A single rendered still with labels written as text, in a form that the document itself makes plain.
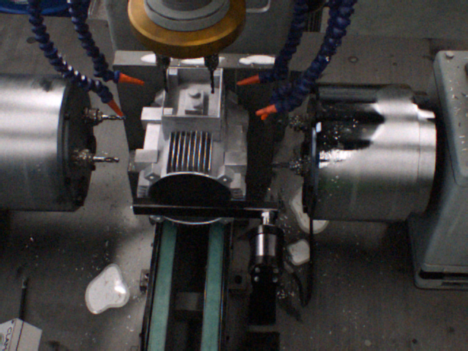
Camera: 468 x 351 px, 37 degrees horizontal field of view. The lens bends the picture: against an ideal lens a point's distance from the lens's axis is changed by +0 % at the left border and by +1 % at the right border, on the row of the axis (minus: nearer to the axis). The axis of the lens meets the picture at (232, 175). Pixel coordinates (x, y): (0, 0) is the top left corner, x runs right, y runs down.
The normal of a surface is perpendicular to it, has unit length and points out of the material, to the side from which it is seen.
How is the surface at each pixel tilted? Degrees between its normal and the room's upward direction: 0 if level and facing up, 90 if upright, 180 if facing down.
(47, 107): 13
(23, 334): 52
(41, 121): 25
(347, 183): 66
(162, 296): 0
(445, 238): 89
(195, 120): 90
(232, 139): 0
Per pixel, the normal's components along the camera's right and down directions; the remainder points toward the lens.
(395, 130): -0.02, -0.29
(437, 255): -0.04, 0.79
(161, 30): 0.00, -0.61
